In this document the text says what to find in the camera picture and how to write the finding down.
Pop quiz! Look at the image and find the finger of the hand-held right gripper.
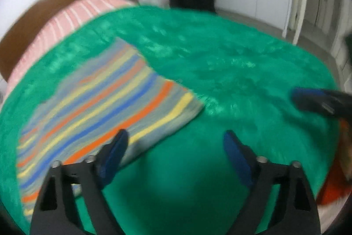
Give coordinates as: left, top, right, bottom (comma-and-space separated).
291, 88, 352, 117

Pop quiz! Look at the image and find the green floral blanket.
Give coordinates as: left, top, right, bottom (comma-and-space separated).
0, 5, 339, 235

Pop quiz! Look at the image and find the pink striped pillow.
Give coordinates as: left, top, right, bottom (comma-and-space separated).
4, 0, 136, 98

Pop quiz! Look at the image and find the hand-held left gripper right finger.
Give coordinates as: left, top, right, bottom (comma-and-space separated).
223, 130, 322, 235

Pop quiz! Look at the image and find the striped knit sweater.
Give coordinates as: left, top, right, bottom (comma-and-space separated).
16, 37, 205, 220

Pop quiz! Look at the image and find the orange cloth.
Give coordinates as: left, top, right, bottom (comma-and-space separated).
316, 117, 352, 205

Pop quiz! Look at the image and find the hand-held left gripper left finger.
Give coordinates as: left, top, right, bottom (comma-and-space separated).
30, 129, 129, 235

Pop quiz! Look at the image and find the wooden headboard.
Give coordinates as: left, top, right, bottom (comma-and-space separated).
0, 0, 114, 81

